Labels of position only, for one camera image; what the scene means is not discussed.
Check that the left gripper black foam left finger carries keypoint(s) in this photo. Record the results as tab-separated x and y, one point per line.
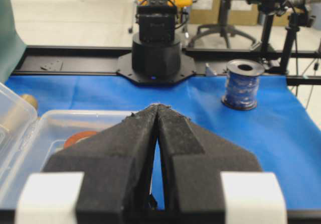
95	180

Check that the left gripper black foam right finger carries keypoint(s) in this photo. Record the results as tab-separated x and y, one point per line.
208	179

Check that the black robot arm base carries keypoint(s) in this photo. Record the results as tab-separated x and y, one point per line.
156	47

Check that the clear plastic tool box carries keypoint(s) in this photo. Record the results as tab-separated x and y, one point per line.
27	141

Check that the orange tape roll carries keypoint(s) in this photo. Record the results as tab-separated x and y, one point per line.
75	138

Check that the black octagonal mounting plate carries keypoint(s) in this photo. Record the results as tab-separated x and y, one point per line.
186	70

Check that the blue table mat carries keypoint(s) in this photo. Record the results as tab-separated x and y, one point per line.
278	131

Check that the brass cylinder fitting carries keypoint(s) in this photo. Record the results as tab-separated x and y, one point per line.
31	100

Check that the black office stool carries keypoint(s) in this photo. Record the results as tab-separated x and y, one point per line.
221	27

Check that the small grey metal bracket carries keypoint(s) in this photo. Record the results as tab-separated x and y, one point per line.
209	71

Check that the blue wire spool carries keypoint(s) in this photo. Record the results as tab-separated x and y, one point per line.
242	84

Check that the black aluminium table rail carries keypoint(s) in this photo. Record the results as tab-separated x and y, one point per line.
103	62

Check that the black camera stand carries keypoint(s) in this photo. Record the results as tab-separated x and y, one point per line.
300	17

